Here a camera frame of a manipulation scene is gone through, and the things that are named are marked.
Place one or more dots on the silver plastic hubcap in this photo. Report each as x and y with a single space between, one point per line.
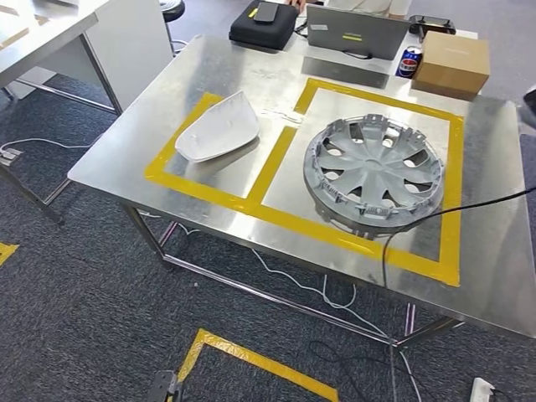
372 166

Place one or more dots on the person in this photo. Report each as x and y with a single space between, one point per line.
360 5

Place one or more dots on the brown cardboard box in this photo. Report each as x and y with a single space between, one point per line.
452 64

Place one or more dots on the grey laptop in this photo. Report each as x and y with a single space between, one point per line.
355 33

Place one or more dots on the black zip case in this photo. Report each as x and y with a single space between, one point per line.
263 33

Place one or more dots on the white power strip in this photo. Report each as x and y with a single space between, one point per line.
482 390

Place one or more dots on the white cabinet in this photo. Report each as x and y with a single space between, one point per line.
134 44

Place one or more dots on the blue cola can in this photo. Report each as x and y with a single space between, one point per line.
408 64

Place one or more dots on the dark phone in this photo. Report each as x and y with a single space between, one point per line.
266 12

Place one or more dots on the yellow tape on workbench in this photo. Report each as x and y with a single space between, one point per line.
272 213

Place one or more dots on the black left robot foot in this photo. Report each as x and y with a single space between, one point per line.
164 387

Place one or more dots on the white mirror cover part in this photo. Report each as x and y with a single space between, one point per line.
220 130

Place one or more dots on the black round stool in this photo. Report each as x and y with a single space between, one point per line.
172 8

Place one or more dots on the steel workbench table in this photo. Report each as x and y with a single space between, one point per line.
251 72

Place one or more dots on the black game controller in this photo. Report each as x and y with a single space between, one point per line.
431 25

